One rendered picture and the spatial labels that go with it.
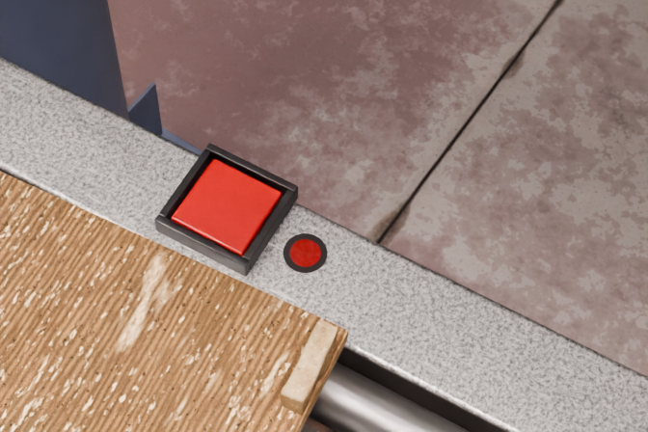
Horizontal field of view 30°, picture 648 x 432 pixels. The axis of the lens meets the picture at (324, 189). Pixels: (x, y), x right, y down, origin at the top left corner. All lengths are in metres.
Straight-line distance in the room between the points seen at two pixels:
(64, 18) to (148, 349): 0.68
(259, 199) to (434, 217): 1.09
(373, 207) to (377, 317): 1.10
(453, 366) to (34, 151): 0.35
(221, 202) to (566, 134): 1.26
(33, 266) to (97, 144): 0.12
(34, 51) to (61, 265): 0.64
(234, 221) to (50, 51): 0.64
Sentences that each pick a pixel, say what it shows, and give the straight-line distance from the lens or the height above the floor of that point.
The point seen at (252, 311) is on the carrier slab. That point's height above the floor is 0.94.
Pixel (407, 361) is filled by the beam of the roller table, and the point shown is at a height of 0.92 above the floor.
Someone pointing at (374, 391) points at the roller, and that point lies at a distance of 0.83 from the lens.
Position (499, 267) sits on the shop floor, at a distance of 1.92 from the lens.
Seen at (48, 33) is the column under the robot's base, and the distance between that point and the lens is 1.44.
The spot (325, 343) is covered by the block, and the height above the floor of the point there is 0.96.
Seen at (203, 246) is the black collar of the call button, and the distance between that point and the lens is 0.86.
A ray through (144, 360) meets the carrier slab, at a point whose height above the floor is 0.94.
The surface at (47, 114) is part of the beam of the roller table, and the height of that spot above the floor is 0.91.
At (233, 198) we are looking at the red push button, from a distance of 0.88.
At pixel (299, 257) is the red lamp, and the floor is 0.92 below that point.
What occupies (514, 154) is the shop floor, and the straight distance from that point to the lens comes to 2.03.
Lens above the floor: 1.69
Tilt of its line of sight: 59 degrees down
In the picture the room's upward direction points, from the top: 4 degrees clockwise
